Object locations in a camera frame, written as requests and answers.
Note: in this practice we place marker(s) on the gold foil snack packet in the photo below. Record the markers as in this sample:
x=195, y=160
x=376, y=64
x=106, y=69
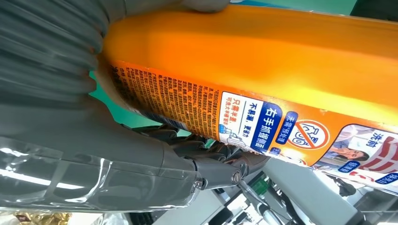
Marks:
x=40, y=219

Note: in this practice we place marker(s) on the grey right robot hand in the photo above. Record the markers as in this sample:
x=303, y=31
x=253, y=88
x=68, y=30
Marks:
x=77, y=149

